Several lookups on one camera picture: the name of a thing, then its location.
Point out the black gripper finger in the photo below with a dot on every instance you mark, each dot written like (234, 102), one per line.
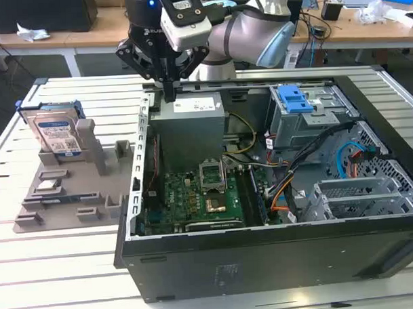
(193, 61)
(135, 60)

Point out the hard disk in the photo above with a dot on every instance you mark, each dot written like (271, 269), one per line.
(53, 132)

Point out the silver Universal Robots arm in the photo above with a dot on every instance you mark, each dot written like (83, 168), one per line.
(243, 34)

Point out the grey metal disk bay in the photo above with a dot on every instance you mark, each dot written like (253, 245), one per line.
(347, 190)

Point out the grey power supply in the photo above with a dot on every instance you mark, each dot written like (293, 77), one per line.
(189, 134)

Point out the black computer tower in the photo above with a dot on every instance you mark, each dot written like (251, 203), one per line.
(42, 14)

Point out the crumpled white paper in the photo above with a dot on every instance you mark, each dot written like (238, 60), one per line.
(32, 33)

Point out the blue plastic bay latch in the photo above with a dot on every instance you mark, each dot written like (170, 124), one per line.
(294, 99)

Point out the tall black box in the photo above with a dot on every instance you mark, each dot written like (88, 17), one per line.
(296, 10)

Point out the thin locking lever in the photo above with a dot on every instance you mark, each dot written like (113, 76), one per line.
(223, 174)

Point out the grey optical drive bay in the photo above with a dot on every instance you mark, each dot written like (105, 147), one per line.
(294, 131)

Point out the green motherboard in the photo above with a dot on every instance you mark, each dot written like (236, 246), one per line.
(180, 192)

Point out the grey parts rack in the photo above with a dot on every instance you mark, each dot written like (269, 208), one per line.
(85, 186)

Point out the CPU socket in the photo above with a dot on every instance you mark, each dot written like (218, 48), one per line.
(215, 203)

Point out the small black open box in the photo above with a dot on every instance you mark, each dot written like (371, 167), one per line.
(331, 10)

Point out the silver CPU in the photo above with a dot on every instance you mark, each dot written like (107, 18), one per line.
(48, 186)

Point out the dark RAM stick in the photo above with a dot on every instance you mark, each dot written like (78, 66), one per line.
(259, 200)

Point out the blue RAM stick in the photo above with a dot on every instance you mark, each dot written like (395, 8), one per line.
(64, 199)

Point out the black graphics card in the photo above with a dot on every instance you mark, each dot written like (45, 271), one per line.
(212, 225)

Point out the white plastic bag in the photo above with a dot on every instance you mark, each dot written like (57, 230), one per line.
(371, 13)

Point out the black PC case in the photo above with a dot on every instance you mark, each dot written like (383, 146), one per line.
(264, 261)

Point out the white box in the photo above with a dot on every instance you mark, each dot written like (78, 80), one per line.
(408, 18)

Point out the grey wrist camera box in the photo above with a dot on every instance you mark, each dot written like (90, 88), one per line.
(188, 33)

